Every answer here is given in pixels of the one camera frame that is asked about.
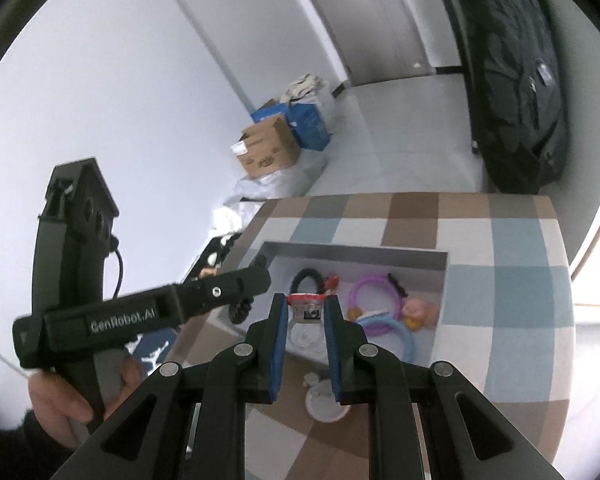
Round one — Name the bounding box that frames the black bag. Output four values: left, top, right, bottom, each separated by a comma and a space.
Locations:
460, 0, 570, 193

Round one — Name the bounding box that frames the white plastic bag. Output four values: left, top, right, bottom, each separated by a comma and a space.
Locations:
280, 74, 338, 133

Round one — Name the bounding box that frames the clear jar with red lid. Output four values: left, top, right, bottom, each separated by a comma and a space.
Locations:
286, 293, 327, 359

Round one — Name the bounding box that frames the person's left hand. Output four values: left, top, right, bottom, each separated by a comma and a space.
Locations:
27, 352, 146, 451

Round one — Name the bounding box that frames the pink doll hair accessory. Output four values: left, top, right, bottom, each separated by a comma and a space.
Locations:
400, 297, 441, 332

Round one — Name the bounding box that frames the person's left forearm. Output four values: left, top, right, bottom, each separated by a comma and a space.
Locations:
0, 402, 81, 480

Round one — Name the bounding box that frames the checkered tablecloth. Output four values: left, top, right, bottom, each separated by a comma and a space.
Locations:
167, 192, 576, 480

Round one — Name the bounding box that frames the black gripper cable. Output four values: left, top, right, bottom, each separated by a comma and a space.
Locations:
109, 234, 126, 298

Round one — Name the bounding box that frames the large white round lid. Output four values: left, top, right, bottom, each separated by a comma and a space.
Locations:
304, 382, 352, 423

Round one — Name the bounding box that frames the blue ring bracelet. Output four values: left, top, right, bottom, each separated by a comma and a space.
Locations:
355, 312, 417, 363

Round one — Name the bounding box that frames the black hair clip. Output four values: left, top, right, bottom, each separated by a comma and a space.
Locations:
386, 272, 410, 298

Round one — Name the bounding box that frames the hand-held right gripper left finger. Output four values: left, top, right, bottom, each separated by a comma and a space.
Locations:
50, 292, 288, 480

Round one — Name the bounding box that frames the grey door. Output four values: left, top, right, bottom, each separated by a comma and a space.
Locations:
285, 0, 438, 86

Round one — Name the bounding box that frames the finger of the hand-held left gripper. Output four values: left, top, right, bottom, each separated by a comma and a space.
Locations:
172, 254, 273, 323

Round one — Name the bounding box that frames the dark blue item white logo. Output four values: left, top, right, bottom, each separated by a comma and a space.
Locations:
122, 327, 178, 376

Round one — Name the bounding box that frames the black and white floor item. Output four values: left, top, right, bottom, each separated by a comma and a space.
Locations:
180, 232, 243, 283

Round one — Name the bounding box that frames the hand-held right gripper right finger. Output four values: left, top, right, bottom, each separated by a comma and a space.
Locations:
324, 294, 566, 480

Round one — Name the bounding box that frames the purple ring bracelet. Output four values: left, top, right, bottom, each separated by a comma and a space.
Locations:
347, 275, 403, 338

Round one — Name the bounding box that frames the white plastic sheet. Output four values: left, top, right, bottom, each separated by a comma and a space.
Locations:
212, 152, 328, 241

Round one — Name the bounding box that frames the grey storage tray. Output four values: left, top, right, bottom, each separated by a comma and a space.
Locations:
227, 241, 450, 368

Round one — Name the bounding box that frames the brown cardboard box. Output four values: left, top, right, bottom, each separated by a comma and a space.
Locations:
230, 114, 302, 180

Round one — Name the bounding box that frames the black beaded bracelet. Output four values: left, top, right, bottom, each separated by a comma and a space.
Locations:
227, 297, 255, 325

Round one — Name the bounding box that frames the blue cardboard box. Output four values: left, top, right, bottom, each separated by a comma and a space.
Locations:
251, 100, 331, 151

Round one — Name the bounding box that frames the black hair tie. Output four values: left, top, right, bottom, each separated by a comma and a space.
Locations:
290, 267, 326, 295

